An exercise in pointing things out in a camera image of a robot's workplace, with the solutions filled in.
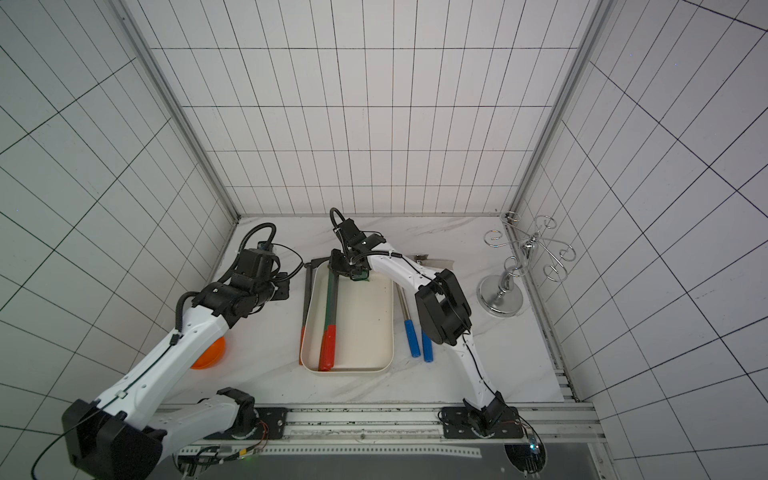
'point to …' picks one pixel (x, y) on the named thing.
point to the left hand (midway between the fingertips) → (278, 287)
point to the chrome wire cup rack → (496, 295)
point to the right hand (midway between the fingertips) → (334, 260)
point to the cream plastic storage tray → (364, 324)
